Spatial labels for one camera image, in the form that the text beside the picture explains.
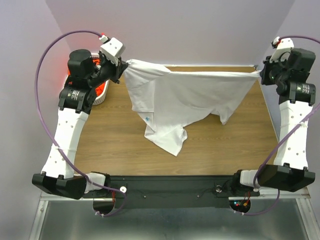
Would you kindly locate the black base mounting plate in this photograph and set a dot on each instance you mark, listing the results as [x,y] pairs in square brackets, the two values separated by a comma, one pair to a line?
[151,192]

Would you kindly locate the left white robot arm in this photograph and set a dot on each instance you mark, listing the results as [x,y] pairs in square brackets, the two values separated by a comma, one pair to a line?
[61,158]

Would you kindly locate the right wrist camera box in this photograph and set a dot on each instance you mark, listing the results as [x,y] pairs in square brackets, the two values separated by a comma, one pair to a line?
[283,47]

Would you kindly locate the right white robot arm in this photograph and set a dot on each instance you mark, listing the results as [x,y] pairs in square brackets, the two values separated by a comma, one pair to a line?
[290,170]

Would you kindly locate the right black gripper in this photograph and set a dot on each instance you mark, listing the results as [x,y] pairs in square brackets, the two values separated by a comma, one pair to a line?
[267,79]

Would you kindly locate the white plastic laundry basket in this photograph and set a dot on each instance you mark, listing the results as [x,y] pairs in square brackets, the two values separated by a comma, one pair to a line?
[80,100]

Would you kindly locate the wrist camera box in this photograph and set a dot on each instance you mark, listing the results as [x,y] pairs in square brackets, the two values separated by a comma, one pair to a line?
[112,48]
[283,47]

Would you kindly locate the aluminium frame rail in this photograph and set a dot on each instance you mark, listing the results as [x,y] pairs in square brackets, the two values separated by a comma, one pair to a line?
[40,214]

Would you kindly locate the orange t shirt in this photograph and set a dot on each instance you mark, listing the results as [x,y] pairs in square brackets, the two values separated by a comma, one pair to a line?
[80,66]

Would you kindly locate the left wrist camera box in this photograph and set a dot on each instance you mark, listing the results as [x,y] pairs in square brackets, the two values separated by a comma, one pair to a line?
[112,48]

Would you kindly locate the white t shirt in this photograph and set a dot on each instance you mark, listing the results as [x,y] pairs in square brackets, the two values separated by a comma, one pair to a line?
[168,101]

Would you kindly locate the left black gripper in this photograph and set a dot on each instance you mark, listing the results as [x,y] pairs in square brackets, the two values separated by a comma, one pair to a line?
[117,70]

